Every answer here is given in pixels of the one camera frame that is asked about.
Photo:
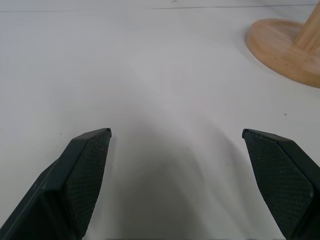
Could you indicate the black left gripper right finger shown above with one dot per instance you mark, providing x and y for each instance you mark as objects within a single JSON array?
[{"x": 285, "y": 180}]

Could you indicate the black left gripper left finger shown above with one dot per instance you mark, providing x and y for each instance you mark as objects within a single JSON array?
[{"x": 62, "y": 185}]

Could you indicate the wooden stand with round base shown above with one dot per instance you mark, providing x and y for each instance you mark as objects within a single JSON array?
[{"x": 285, "y": 50}]

